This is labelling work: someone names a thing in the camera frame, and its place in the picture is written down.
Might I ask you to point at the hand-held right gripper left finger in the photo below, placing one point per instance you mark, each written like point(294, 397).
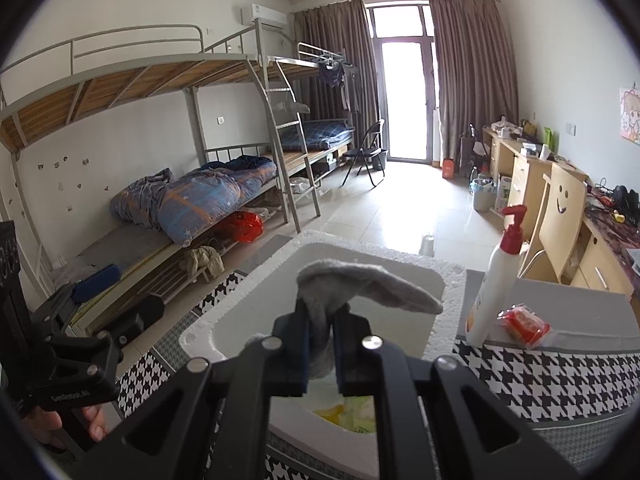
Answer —
point(299, 345)

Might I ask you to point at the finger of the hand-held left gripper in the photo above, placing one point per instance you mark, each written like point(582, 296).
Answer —
point(97, 282)
point(135, 320)

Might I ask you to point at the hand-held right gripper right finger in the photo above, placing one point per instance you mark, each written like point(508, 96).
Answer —
point(345, 350)

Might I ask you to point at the white plastic bag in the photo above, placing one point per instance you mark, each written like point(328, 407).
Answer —
point(370, 285)

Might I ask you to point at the white foam box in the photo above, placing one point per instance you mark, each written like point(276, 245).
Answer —
point(450, 305)

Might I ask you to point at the person's left hand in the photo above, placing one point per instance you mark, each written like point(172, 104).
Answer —
point(95, 422)

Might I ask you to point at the grey mattress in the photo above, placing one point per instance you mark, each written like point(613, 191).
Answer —
point(120, 245)

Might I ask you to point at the beige cloth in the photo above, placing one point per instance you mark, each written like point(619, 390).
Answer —
point(202, 260)

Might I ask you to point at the blue orange quilt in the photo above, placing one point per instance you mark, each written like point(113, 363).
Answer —
point(200, 200)

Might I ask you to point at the red plastic bag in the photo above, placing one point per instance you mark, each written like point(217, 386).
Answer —
point(242, 226)

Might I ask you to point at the white cup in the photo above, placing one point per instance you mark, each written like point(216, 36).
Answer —
point(426, 245)

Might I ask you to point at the white pump bottle red cap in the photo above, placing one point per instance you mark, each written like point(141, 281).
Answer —
point(492, 290)

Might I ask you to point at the metal bed ladder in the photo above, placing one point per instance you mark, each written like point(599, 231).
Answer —
point(295, 170)

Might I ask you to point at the red packet in clear wrap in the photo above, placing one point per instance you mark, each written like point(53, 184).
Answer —
point(522, 327)

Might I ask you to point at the houndstooth cloth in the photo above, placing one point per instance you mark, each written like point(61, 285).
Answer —
point(525, 380)

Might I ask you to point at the black folding chair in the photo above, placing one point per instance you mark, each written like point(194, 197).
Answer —
point(367, 152)

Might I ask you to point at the grey metal bunk bed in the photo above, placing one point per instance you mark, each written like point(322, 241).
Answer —
point(320, 55)
point(125, 80)

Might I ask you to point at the white bucket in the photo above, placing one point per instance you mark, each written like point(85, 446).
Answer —
point(484, 197)

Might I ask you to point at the orange red bag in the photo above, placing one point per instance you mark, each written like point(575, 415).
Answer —
point(448, 169)

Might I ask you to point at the blue plaid bedding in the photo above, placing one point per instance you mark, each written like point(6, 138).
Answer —
point(315, 135)

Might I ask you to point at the plain wooden desk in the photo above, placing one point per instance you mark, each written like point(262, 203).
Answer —
point(520, 170)

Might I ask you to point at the wooden chair with smiley face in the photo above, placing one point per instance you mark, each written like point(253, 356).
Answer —
point(560, 210)

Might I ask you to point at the glass balcony door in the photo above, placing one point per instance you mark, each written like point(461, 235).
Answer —
point(405, 95)

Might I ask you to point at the dark hanging clothes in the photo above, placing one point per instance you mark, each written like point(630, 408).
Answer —
point(331, 77)

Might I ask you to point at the wooden desk with patterned top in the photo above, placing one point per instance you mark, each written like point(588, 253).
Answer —
point(600, 260)

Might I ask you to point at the green bag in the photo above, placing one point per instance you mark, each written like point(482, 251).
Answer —
point(548, 136)

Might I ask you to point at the brown curtain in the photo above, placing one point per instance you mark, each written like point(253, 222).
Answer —
point(475, 70)
point(340, 40)

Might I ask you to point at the white air conditioner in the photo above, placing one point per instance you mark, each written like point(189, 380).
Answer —
point(264, 15)

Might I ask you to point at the black headphones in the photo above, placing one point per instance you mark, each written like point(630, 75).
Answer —
point(625, 202)

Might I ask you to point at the group of small wall stickers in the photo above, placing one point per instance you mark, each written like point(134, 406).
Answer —
point(62, 162)

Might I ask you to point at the pink cartoon wall picture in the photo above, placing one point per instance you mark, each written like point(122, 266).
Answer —
point(631, 115)

